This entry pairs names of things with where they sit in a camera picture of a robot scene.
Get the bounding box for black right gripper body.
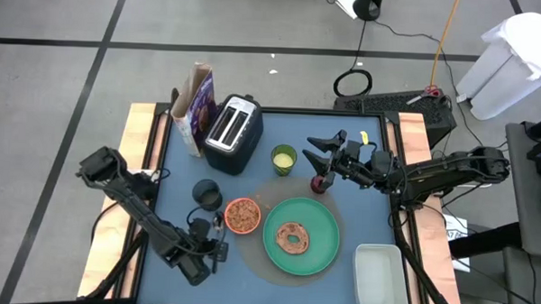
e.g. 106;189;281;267
316;128;398;197

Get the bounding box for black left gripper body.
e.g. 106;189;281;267
177;237;225;289

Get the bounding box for red apple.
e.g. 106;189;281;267
309;174;329;195

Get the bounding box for green cup with juice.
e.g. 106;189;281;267
270;143;298;178

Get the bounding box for black cup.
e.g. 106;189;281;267
191;178;225;213

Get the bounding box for brown bagel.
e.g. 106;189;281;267
274;221;311;256

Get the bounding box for white plastic container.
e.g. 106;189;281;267
351;243;411;304

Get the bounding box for purple cereal box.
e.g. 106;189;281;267
169;61;220;158

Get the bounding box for grey round placemat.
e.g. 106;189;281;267
233;172;345;290

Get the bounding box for orange bowl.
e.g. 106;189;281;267
224;197;262;236

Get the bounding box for wooden side board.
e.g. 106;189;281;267
76;100;170;301
380;111;471;304

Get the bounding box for black perforated case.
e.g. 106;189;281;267
331;85;459;149

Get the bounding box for green plate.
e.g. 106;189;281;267
261;195;342;278

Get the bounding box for black silver toaster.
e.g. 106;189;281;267
201;93;265;178

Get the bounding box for printed white paper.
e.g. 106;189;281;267
441;214;473;272

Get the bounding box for black rounded stand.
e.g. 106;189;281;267
351;0;385;23

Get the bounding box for white paper sheet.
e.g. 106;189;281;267
334;0;365;20

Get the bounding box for black beam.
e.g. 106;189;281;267
446;218;524;262

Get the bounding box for white trash bin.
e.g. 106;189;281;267
454;39;541;123

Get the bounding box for grey desk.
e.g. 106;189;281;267
500;120;541;260

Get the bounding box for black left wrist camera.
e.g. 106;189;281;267
188;216;213;241

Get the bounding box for black coiled cable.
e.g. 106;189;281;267
332;18;376;99

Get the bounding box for red handled scissors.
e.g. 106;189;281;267
406;83;442;107

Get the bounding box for orange extension cord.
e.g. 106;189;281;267
429;0;462;88

